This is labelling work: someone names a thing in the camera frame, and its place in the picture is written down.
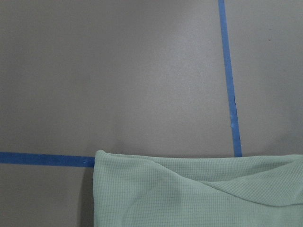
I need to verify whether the green long-sleeve shirt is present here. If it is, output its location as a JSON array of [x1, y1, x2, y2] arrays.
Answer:
[[93, 150, 303, 227]]

